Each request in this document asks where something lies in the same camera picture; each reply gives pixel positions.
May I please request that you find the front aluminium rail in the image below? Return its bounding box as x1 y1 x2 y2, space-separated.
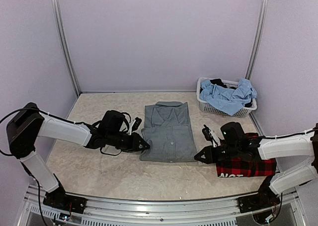
15 185 308 226

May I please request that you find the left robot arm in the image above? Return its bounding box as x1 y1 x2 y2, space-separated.
1 102 150 209

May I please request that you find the red black plaid shirt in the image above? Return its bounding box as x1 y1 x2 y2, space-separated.
215 133 278 179

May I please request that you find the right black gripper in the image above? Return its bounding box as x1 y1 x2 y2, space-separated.
194 143 239 164

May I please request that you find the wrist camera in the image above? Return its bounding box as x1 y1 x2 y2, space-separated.
128 117 142 135
202 125 221 148

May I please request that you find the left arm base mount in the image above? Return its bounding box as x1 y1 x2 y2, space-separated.
43 182 87 214

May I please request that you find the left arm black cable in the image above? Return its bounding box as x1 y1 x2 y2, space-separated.
0 108 132 157

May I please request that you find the black garment in basket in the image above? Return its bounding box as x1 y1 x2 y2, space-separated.
205 78 257 115

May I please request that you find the left aluminium frame post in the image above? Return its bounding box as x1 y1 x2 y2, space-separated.
51 0 81 97

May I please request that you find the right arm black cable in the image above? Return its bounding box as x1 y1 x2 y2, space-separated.
258 128 318 140

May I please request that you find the grey long sleeve shirt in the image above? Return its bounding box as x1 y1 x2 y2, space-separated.
140 102 197 163

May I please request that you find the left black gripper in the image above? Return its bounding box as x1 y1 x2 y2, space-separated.
107 131 150 152

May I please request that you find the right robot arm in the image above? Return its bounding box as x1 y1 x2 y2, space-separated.
194 122 318 208

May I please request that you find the right aluminium frame post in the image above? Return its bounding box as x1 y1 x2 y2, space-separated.
245 0 269 80

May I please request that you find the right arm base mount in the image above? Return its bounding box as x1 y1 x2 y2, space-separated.
238 176 281 213

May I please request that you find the aluminium frame post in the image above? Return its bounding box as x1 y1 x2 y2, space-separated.
51 0 81 97
245 0 269 80

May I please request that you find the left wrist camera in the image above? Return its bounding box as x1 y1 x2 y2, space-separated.
128 117 142 135

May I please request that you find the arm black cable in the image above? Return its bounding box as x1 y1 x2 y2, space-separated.
258 128 318 140
0 108 132 157

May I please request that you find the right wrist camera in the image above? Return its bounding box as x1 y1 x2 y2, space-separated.
202 125 221 148

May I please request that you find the white plastic laundry basket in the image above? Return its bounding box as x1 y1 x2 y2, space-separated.
195 76 258 119

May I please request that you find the light blue shirt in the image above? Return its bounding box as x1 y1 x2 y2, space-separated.
198 78 258 117

